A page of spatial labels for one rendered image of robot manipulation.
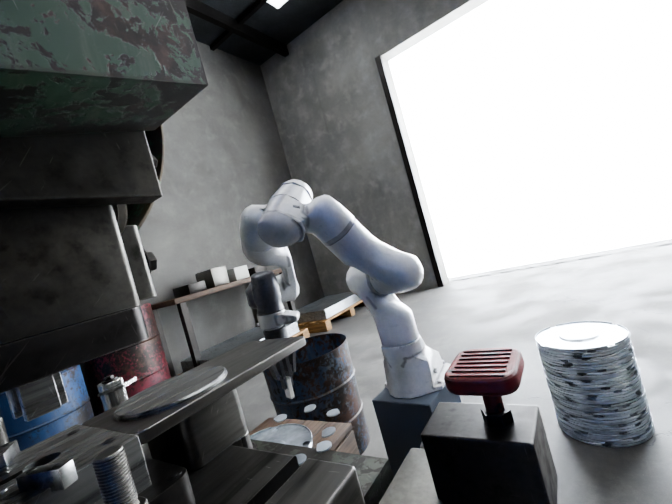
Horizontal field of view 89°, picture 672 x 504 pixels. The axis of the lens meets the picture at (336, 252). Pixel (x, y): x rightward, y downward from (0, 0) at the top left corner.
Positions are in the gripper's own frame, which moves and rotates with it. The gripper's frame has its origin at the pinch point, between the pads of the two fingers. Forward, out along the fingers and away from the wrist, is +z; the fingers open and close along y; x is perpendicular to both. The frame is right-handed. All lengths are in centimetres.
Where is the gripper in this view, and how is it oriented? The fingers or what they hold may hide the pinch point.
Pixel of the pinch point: (288, 387)
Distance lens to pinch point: 122.0
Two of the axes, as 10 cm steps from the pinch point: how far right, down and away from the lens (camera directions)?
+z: 2.2, 9.7, 0.5
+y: -7.1, 1.9, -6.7
